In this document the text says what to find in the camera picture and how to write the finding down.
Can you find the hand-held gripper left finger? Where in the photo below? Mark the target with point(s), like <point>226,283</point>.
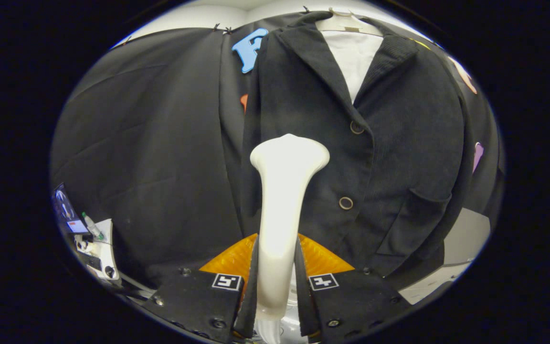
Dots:
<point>251,296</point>

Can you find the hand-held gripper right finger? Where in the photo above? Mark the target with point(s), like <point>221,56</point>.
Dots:
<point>302,296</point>

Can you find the white garment steamer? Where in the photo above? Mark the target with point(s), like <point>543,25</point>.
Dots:
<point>284,191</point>

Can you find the black blazer jacket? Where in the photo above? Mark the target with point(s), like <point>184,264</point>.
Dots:
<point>399,143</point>

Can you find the white shirt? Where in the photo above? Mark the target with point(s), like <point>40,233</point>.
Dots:
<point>354,62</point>

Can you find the cream clothes hanger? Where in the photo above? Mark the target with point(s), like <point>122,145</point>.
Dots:
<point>346,22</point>

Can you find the green capped bottle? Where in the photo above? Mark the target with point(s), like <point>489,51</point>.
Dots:
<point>92,226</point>

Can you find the grey cabinet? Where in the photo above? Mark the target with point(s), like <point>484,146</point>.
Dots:
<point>466,234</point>

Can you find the black backdrop cloth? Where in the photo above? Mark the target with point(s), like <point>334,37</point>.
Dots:
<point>151,143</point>

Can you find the laptop screen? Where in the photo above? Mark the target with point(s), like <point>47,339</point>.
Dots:
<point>67,210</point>

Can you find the black cloth clip pair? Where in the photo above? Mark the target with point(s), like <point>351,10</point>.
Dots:
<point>222,28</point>

